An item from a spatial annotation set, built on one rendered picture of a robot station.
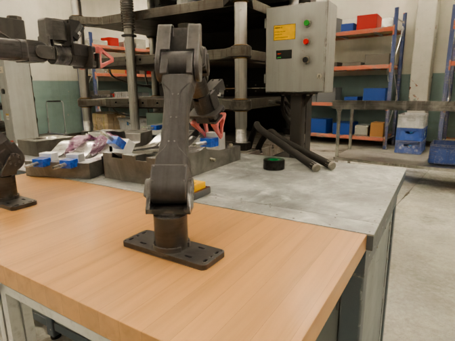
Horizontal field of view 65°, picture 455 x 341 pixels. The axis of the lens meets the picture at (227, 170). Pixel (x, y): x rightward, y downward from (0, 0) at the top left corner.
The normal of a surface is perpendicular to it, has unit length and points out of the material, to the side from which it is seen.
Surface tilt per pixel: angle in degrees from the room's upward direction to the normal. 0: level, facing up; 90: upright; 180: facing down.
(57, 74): 90
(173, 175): 59
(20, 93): 90
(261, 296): 0
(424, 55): 90
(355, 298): 90
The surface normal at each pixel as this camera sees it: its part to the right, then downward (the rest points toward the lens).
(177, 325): -0.01, -0.97
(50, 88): 0.80, 0.13
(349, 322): -0.51, 0.20
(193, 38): -0.04, -0.33
